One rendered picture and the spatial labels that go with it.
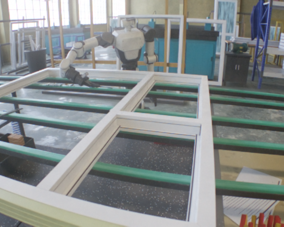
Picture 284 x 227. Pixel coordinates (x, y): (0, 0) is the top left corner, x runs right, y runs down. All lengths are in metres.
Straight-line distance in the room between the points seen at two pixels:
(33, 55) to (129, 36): 4.16
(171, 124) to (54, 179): 0.54
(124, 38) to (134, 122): 1.14
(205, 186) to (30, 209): 0.44
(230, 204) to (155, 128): 0.46
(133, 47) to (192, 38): 3.32
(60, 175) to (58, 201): 0.10
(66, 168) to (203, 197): 0.39
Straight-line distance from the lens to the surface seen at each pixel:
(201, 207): 0.55
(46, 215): 0.56
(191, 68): 5.36
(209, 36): 5.24
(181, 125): 0.95
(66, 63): 1.74
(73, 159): 0.71
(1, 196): 0.66
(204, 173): 0.65
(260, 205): 1.05
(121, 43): 1.99
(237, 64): 5.16
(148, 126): 0.97
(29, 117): 1.28
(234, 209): 0.99
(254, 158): 1.34
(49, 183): 0.64
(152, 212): 0.98
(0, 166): 1.29
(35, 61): 5.93
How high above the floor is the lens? 1.33
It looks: 23 degrees down
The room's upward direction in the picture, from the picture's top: straight up
